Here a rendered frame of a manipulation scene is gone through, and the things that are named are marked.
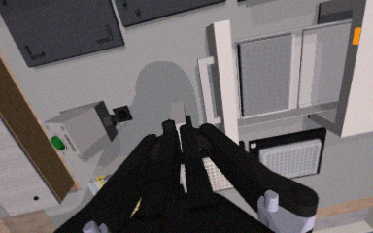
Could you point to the grey bench mat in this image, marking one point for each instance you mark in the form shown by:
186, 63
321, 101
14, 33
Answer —
156, 67

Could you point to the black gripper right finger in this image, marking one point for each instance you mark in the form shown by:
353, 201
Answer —
281, 204

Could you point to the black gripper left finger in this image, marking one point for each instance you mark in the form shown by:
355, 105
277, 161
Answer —
155, 166

